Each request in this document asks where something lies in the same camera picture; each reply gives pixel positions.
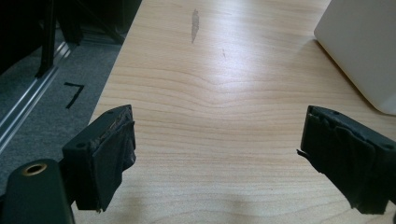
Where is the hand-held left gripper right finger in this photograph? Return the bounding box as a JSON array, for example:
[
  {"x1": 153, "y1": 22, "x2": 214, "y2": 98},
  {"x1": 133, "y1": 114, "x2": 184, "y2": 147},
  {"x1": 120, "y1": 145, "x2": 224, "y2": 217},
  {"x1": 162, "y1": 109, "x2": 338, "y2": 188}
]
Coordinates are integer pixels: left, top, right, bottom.
[{"x1": 296, "y1": 105, "x2": 396, "y2": 216}]

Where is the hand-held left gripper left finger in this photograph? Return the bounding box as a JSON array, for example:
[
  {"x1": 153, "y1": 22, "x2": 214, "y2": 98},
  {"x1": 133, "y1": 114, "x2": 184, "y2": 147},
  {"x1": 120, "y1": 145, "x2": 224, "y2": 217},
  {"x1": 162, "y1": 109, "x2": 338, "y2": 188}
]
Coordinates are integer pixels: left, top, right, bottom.
[{"x1": 61, "y1": 104, "x2": 137, "y2": 214}]

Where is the white plastic storage box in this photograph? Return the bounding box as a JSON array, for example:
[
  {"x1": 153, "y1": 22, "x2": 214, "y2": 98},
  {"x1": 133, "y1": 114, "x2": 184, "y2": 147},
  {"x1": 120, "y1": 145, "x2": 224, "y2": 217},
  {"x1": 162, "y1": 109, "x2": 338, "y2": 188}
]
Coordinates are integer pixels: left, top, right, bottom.
[{"x1": 313, "y1": 0, "x2": 396, "y2": 116}]

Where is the aluminium floor rail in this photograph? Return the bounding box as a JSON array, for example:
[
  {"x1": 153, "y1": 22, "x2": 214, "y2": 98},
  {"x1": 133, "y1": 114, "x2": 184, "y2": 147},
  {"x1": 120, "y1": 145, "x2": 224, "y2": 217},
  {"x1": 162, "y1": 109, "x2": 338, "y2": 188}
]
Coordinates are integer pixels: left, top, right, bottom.
[{"x1": 0, "y1": 41, "x2": 71, "y2": 153}]

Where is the black stand post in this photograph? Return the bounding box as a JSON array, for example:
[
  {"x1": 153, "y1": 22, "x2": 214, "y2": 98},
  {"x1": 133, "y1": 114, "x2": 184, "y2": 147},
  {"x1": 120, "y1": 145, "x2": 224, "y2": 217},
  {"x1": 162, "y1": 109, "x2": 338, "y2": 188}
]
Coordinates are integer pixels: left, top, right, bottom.
[{"x1": 35, "y1": 0, "x2": 58, "y2": 78}]

